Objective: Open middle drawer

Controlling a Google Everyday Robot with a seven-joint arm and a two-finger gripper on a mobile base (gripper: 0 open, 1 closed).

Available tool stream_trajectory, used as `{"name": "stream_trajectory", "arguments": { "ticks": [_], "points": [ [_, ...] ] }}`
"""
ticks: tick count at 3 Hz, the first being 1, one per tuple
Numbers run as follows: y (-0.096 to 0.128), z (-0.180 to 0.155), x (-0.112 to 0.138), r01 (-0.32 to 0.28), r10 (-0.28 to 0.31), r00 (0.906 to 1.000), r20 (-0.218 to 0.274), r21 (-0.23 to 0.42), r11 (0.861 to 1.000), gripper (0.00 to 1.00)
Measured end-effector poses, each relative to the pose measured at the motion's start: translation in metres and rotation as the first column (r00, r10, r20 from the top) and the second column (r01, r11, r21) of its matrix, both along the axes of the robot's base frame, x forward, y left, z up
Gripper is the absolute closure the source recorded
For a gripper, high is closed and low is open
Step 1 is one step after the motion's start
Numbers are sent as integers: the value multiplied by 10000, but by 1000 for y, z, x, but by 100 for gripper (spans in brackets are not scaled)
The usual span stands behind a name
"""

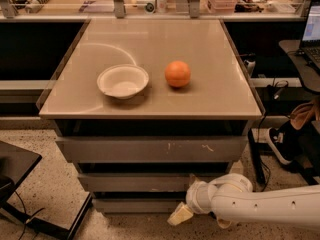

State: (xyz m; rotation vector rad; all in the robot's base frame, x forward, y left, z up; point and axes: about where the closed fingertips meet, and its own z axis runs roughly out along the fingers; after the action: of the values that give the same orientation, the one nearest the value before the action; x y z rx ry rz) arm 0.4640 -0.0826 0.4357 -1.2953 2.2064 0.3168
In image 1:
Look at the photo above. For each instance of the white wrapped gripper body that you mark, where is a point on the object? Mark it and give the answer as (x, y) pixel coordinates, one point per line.
(194, 196)

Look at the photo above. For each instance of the grey drawer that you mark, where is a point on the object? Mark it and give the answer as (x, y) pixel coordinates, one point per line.
(129, 206)
(140, 182)
(152, 149)

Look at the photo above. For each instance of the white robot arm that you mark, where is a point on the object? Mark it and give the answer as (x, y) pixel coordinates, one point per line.
(299, 207)

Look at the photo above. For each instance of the grey top drawer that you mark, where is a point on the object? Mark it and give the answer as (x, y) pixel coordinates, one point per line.
(152, 149)

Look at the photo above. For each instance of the grey drawer cabinet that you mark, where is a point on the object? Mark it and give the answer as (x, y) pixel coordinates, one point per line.
(218, 101)

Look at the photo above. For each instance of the grey bottom drawer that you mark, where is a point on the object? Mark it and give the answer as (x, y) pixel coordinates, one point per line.
(129, 206)

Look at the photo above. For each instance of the open laptop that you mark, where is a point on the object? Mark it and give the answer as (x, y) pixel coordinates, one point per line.
(310, 41)

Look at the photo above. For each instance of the white cloth bag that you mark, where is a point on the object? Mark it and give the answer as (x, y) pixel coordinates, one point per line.
(230, 188)

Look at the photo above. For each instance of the black sneaker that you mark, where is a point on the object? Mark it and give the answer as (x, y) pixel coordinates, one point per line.
(275, 139)

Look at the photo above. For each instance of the orange ball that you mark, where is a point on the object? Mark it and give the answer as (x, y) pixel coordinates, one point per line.
(177, 74)

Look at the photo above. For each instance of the white paper bowl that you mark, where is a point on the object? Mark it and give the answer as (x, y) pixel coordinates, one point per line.
(122, 81)

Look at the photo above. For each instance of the black side table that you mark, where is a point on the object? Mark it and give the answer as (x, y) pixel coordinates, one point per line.
(15, 165)

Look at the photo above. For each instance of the black round desk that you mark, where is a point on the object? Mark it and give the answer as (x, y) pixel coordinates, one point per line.
(309, 76)

